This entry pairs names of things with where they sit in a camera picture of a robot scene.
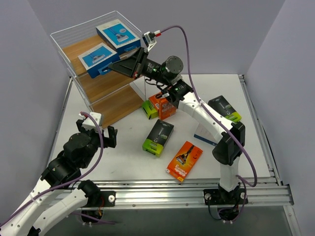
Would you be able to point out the blue white Harry's box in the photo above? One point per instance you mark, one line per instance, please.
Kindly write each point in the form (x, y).
(203, 134)

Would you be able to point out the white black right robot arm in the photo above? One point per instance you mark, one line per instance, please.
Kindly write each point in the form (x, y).
(230, 136)

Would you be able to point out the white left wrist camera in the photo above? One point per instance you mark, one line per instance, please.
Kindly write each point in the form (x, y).
(91, 119)

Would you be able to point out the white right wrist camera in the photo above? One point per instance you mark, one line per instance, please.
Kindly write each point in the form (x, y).
(149, 39)

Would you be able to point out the blue Harry's razor box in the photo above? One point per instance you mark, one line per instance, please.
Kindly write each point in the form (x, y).
(118, 36)
(96, 59)

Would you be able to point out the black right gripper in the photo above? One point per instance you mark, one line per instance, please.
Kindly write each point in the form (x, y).
(140, 63)

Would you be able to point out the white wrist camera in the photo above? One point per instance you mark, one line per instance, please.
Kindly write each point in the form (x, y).
(91, 119)
(149, 39)

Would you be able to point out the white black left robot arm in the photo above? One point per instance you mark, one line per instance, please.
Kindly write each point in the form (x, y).
(59, 191)

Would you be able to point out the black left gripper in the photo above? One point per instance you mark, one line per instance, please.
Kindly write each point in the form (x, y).
(106, 138)

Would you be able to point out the white wire wooden shelf rack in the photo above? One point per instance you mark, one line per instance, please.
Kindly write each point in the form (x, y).
(113, 95)

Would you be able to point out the green black Gillette Labs box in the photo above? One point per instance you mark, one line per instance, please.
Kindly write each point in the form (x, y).
(149, 110)
(224, 108)
(157, 138)

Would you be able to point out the orange Gillette Fusion5 box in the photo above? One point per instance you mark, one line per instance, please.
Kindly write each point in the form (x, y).
(183, 162)
(165, 109)

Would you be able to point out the orange Gillette cartridge box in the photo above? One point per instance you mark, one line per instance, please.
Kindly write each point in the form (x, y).
(156, 100)

